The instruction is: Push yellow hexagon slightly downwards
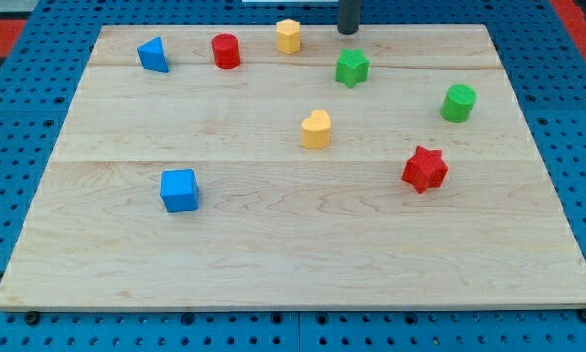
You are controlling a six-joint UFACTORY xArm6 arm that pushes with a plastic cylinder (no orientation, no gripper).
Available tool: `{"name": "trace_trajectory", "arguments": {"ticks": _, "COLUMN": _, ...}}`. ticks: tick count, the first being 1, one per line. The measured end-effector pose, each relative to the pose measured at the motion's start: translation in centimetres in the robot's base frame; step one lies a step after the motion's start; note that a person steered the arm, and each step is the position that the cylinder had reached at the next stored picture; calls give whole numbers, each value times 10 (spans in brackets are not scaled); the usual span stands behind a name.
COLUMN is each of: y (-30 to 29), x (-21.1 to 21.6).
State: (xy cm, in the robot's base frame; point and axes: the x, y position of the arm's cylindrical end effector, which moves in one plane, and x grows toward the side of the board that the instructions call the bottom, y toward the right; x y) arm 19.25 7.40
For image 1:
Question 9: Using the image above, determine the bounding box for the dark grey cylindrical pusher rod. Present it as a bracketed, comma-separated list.
[337, 0, 362, 35]

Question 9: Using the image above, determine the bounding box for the yellow hexagon block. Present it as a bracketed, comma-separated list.
[276, 19, 301, 54]

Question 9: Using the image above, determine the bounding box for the green star block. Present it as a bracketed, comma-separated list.
[335, 48, 370, 88]

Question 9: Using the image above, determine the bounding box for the yellow heart block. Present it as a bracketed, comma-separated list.
[301, 110, 331, 149]

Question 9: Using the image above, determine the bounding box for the red cylinder block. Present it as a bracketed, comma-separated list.
[211, 33, 241, 69]

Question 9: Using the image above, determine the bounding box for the green cylinder block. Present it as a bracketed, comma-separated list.
[440, 84, 477, 123]

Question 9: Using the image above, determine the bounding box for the red star block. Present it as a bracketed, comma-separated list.
[401, 146, 449, 194]

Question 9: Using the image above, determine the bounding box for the blue triangle block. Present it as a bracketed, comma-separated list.
[137, 37, 169, 73]

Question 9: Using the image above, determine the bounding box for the light wooden board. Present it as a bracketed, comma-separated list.
[0, 24, 586, 312]

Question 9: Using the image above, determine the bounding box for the blue cube block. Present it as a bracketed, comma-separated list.
[160, 169, 199, 212]

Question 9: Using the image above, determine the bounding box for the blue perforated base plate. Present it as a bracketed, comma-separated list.
[0, 1, 586, 351]

